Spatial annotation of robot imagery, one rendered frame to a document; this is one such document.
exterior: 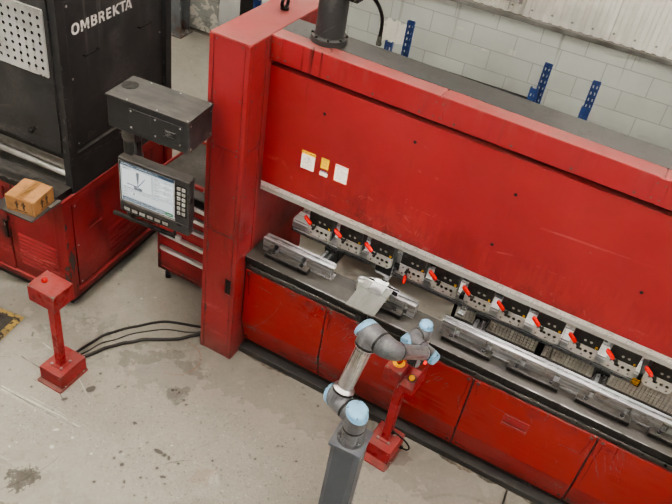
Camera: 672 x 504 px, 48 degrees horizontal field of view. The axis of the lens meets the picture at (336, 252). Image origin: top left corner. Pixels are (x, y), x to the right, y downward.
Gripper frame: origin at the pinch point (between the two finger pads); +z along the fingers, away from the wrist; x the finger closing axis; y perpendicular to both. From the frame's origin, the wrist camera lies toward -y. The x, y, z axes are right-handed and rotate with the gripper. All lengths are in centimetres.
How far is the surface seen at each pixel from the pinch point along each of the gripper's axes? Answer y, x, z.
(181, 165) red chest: 44, 211, -11
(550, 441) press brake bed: 23, -81, 28
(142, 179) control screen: -34, 164, -70
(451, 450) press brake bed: 19, -32, 81
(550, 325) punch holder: 38, -55, -40
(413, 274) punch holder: 31, 24, -34
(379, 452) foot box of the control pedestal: -14, 3, 75
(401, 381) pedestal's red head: -3.9, 4.0, 13.0
